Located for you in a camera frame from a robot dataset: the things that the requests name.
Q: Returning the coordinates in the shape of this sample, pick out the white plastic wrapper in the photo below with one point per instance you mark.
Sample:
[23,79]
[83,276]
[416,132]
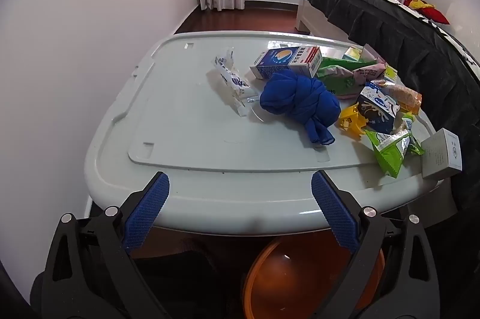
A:
[230,77]

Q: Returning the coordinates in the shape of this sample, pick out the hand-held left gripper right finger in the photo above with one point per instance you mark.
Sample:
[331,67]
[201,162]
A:
[333,210]

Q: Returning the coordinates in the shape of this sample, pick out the bed with black skirt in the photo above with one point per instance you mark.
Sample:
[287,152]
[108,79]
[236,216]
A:
[393,26]

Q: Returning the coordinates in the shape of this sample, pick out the green snack packet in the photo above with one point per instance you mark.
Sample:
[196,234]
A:
[390,150]

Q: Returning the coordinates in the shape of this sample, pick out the orange plastic bin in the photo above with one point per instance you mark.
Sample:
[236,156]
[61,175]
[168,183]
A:
[300,277]

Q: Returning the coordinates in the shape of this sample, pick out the white small box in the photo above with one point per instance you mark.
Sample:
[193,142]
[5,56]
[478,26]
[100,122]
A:
[440,154]

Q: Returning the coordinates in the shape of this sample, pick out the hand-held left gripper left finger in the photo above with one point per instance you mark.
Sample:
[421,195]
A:
[148,210]

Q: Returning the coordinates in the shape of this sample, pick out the blue white milk carton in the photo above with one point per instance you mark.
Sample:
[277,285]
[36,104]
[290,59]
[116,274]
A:
[375,109]

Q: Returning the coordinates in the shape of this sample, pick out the blue white carton box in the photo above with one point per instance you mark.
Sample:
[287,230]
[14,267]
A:
[285,60]

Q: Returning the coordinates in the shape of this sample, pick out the red yellow pillow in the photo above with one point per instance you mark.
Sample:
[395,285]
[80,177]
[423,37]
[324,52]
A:
[427,9]

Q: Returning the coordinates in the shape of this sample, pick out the white plastic bin lid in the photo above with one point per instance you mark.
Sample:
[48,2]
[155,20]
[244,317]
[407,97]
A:
[180,109]

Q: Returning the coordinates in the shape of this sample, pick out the yellow wrapper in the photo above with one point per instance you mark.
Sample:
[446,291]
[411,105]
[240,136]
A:
[350,118]

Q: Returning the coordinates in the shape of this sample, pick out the green yellow small box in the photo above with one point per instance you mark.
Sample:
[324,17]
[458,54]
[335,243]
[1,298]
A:
[353,55]

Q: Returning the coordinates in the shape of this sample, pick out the pink green plastic packet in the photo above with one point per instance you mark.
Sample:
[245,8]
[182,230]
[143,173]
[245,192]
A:
[339,79]

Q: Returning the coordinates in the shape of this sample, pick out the blue cloth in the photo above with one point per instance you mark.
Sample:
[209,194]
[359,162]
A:
[292,97]

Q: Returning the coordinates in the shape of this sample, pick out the orange snack packet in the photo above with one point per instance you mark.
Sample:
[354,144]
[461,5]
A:
[403,96]

